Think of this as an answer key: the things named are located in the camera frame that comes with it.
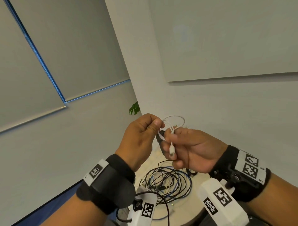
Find person's left hand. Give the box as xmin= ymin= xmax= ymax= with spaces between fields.
xmin=115 ymin=113 xmax=165 ymax=173

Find thin cream cable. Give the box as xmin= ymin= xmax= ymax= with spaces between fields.
xmin=158 ymin=177 xmax=177 ymax=201

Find round white table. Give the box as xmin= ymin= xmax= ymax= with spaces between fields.
xmin=134 ymin=147 xmax=210 ymax=226

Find person's right hand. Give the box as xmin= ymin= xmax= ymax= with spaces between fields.
xmin=160 ymin=127 xmax=228 ymax=174

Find large leafy green plant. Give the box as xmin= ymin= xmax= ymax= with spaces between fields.
xmin=129 ymin=101 xmax=141 ymax=116

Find white wall whiteboard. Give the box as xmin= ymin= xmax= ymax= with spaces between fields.
xmin=149 ymin=0 xmax=298 ymax=82

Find person's left forearm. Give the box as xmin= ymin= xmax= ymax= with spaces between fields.
xmin=39 ymin=193 xmax=110 ymax=226

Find black marker wristband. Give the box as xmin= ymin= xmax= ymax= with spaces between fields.
xmin=209 ymin=145 xmax=272 ymax=202
xmin=76 ymin=154 xmax=136 ymax=215

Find thin white cable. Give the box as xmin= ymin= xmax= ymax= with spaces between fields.
xmin=158 ymin=115 xmax=186 ymax=158

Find person's right forearm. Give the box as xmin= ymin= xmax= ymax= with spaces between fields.
xmin=246 ymin=172 xmax=298 ymax=226

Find person's dark trousers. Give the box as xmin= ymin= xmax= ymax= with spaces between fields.
xmin=191 ymin=207 xmax=273 ymax=226

